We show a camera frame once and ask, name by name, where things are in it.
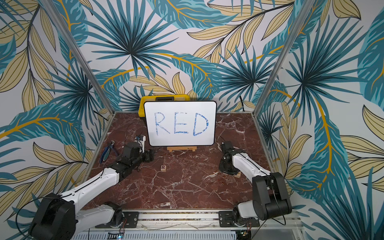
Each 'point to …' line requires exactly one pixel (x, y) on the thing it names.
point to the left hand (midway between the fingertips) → (150, 151)
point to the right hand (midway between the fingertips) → (225, 170)
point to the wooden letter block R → (163, 168)
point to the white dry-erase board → (181, 123)
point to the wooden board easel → (171, 148)
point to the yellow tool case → (156, 98)
